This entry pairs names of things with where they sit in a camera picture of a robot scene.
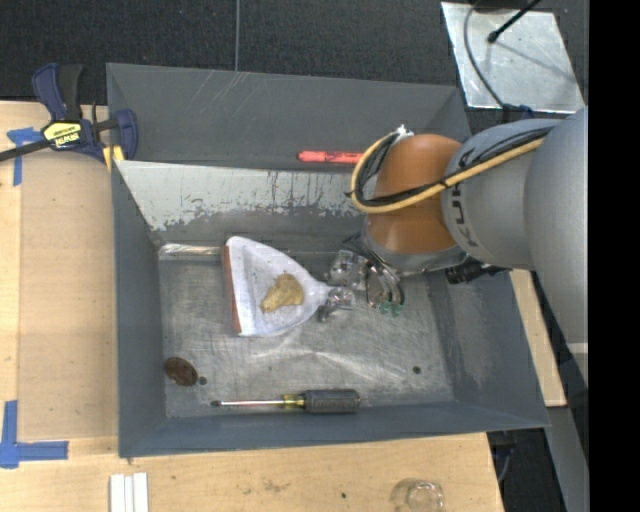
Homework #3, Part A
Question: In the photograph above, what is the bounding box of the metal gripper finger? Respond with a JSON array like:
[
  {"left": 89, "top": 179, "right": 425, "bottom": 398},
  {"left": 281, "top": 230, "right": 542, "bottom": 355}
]
[
  {"left": 317, "top": 286, "right": 357, "bottom": 324},
  {"left": 327, "top": 248, "right": 370, "bottom": 292}
]

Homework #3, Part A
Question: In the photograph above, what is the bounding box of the grey metal bin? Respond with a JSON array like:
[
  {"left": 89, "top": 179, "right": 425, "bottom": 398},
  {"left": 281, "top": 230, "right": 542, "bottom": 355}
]
[{"left": 104, "top": 62, "right": 552, "bottom": 459}]

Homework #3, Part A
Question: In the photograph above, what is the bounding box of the black and yellow screwdriver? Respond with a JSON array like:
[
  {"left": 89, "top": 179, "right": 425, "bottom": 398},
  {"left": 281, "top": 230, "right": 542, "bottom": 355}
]
[{"left": 209, "top": 388, "right": 362, "bottom": 415}]

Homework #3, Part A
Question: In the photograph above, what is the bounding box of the red-orange marker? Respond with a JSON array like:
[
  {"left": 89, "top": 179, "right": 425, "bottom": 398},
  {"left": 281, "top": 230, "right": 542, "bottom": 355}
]
[{"left": 297, "top": 149, "right": 366, "bottom": 167}]

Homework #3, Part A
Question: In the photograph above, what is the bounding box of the brown round disc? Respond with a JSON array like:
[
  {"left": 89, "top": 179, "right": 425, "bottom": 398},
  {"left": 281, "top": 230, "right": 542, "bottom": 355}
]
[{"left": 163, "top": 355, "right": 200, "bottom": 388}]

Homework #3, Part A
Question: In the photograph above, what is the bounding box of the clear glass cup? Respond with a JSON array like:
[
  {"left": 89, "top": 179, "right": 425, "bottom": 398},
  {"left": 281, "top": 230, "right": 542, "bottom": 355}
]
[{"left": 389, "top": 478, "right": 448, "bottom": 512}]

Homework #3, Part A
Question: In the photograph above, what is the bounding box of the black cylinder on white bracket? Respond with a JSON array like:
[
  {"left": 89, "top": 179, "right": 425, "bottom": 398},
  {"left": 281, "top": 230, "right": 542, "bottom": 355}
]
[{"left": 444, "top": 260, "right": 511, "bottom": 286}]

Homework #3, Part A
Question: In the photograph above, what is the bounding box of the yellow-brown lump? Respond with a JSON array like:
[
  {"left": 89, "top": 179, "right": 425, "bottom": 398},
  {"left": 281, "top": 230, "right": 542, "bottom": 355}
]
[{"left": 259, "top": 272, "right": 306, "bottom": 315}]

